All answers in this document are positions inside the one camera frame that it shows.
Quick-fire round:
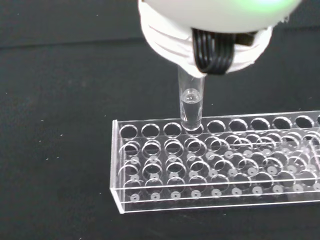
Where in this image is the clear acrylic test tube rack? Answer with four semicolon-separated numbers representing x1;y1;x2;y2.
109;110;320;215

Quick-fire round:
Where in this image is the black bench cloth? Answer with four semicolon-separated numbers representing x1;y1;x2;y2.
0;0;320;240

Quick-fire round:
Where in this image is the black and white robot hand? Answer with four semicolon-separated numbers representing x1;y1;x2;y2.
138;0;303;77

